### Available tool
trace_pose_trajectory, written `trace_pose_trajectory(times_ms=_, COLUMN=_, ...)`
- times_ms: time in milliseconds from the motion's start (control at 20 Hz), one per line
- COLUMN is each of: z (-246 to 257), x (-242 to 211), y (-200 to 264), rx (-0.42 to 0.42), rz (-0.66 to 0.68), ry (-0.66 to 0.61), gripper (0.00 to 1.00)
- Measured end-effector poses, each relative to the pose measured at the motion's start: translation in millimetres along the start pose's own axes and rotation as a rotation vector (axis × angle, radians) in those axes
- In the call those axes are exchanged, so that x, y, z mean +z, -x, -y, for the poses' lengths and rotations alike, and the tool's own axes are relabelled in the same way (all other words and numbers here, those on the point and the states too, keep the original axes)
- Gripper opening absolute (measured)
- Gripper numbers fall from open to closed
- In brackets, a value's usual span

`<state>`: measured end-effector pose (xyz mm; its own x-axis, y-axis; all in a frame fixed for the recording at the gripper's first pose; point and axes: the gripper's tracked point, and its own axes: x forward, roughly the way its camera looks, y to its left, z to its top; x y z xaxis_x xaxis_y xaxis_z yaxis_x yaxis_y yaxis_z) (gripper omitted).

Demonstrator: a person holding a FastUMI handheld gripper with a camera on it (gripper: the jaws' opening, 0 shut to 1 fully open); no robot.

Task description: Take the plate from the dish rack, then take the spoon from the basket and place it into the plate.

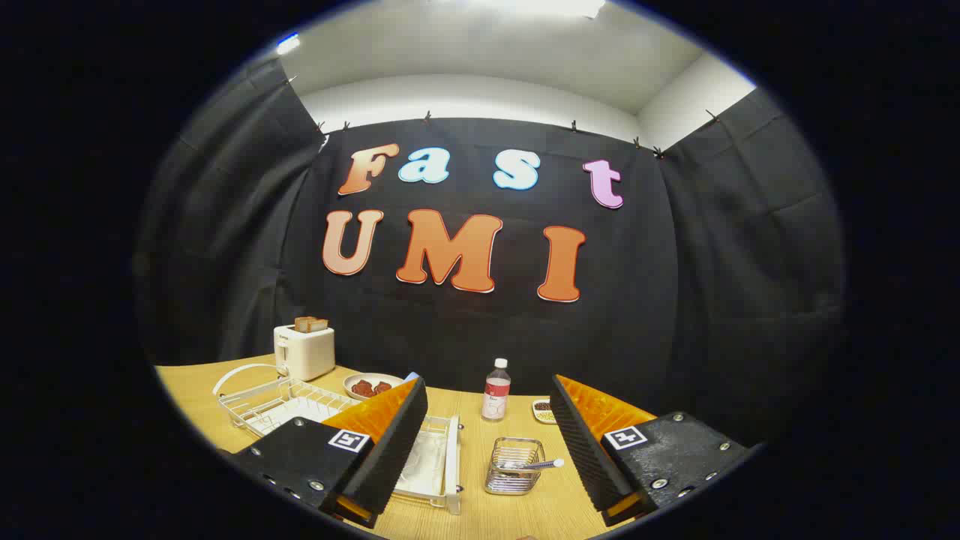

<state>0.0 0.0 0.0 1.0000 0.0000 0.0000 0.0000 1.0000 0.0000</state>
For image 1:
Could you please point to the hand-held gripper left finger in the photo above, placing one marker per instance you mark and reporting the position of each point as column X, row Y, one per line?
column 397, row 450

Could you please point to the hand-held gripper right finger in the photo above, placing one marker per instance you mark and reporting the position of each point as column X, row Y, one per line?
column 585, row 450

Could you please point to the beige round dish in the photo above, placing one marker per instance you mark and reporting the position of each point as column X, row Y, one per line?
column 352, row 382

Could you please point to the white plastic drip tray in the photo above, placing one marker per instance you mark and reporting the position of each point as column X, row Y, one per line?
column 427, row 469

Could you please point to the white divided snack tray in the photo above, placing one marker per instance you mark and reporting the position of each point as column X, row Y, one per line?
column 538, row 420

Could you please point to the red meat steak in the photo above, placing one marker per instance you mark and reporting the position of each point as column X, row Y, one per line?
column 382, row 387
column 364, row 388

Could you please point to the clear bottle with red label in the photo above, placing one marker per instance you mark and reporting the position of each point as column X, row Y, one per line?
column 495, row 397

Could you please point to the black backdrop cloth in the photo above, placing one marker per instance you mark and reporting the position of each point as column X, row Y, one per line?
column 450, row 330

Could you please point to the white toaster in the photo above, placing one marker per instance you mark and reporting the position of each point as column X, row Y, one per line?
column 307, row 352

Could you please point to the brown toast slice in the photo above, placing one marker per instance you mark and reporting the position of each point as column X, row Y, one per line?
column 302, row 324
column 320, row 325

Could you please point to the row of cloth clips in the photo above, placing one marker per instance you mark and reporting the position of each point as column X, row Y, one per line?
column 427, row 117

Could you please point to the small ceiling light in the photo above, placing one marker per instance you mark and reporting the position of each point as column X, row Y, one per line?
column 289, row 43

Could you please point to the long ceiling light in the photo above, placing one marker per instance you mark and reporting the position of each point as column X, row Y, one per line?
column 540, row 6

